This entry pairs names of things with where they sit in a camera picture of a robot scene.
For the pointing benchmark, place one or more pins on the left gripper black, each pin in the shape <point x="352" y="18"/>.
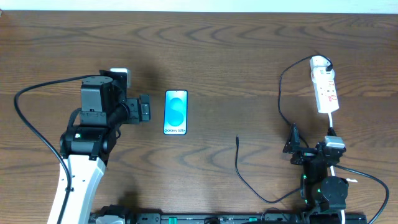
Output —
<point x="134" y="110"/>

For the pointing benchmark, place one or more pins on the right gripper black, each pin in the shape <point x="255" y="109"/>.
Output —
<point x="304" y="154"/>

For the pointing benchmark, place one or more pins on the blue Galaxy smartphone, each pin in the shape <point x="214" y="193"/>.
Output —
<point x="175" y="112"/>

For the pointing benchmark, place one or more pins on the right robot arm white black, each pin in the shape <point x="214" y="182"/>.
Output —
<point x="323" y="193"/>

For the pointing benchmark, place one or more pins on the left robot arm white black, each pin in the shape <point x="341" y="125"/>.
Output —
<point x="91" y="134"/>

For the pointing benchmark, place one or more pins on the white charger plug adapter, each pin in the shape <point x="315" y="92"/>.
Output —
<point x="320" y="61"/>

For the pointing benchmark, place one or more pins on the white power strip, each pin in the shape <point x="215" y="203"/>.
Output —
<point x="325" y="90"/>

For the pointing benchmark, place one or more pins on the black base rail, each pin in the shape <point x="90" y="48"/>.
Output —
<point x="118" y="214"/>

